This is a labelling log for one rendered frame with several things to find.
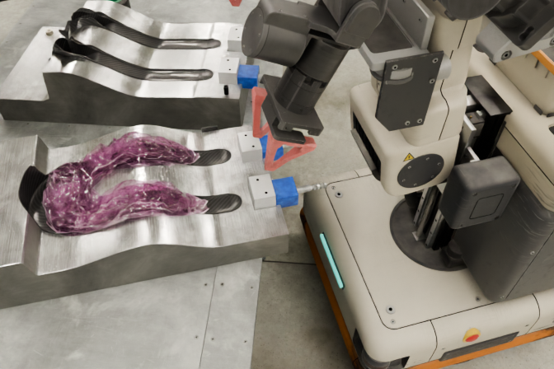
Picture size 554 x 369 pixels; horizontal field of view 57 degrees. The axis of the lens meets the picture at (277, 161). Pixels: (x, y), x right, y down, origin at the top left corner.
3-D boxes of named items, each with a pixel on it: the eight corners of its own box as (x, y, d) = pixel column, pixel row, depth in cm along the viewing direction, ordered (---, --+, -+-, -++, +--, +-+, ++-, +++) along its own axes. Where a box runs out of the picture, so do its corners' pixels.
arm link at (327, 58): (362, 47, 61) (345, 22, 64) (314, 33, 57) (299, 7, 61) (333, 91, 65) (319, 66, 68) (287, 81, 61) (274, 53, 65)
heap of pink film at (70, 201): (197, 144, 93) (192, 112, 87) (211, 221, 81) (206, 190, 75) (50, 168, 89) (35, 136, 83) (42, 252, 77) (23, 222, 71)
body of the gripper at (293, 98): (276, 133, 64) (302, 86, 60) (256, 83, 70) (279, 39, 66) (318, 140, 67) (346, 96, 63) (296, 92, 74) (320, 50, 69)
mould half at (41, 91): (254, 56, 121) (252, 6, 111) (241, 132, 103) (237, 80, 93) (50, 48, 123) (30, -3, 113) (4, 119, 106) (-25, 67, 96)
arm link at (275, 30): (387, 10, 55) (359, -26, 61) (299, -22, 50) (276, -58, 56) (334, 95, 62) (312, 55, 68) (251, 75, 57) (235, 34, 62)
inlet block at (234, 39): (290, 49, 112) (291, 29, 108) (289, 63, 108) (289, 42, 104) (232, 47, 112) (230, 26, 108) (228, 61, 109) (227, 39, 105)
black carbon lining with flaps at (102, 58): (223, 45, 112) (219, 7, 105) (212, 92, 101) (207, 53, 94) (70, 39, 114) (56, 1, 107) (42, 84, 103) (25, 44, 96)
